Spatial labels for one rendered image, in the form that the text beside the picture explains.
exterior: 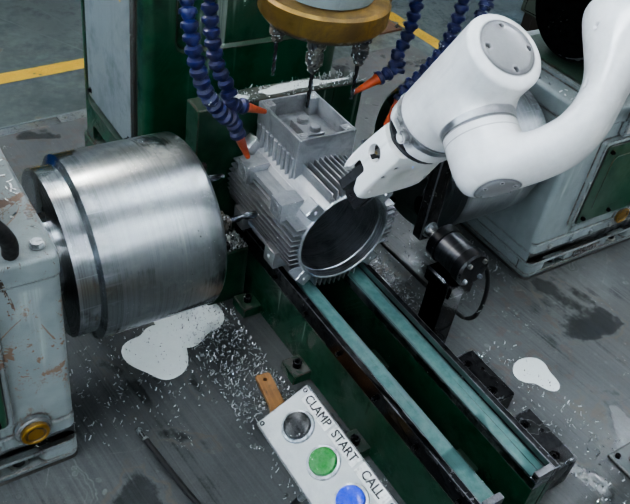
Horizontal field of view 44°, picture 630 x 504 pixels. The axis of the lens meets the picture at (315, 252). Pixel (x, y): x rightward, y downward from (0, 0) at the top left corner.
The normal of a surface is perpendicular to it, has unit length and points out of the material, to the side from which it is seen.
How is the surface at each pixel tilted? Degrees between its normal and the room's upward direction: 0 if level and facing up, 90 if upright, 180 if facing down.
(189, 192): 36
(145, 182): 21
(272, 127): 90
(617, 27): 46
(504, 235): 90
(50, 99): 0
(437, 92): 89
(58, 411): 90
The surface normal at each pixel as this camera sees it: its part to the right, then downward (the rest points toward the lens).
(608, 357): 0.14, -0.76
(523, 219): -0.83, 0.25
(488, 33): 0.30, -0.41
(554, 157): 0.15, 0.72
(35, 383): 0.54, 0.59
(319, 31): -0.05, 0.64
